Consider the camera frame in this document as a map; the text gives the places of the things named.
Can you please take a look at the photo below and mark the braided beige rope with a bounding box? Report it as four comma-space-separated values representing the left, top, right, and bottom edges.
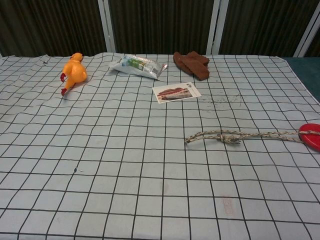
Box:
184, 128, 305, 146

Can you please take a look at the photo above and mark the red plastic disc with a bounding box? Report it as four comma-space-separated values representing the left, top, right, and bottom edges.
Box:
297, 122, 320, 153

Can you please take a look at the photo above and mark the photo postcard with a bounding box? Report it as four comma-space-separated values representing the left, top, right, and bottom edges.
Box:
151, 82, 202, 104

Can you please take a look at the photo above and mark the checked white tablecloth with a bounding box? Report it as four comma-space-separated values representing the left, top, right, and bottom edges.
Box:
0, 51, 320, 240

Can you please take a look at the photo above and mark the white green snack packet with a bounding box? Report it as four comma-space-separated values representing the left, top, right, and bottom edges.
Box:
108, 54, 168, 81

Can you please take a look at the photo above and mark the brown crumpled pad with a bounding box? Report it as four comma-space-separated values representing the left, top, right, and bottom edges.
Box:
173, 50, 211, 82

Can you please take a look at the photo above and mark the dark corrugated divider panel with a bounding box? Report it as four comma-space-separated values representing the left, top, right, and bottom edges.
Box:
0, 0, 106, 58
304, 23, 320, 59
108, 0, 214, 55
219, 0, 315, 57

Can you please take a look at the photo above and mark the orange rubber chicken toy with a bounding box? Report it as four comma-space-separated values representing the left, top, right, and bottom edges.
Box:
59, 52, 89, 96

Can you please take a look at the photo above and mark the white divider frame post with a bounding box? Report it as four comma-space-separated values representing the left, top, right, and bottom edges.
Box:
206, 0, 226, 56
293, 0, 320, 58
97, 0, 117, 54

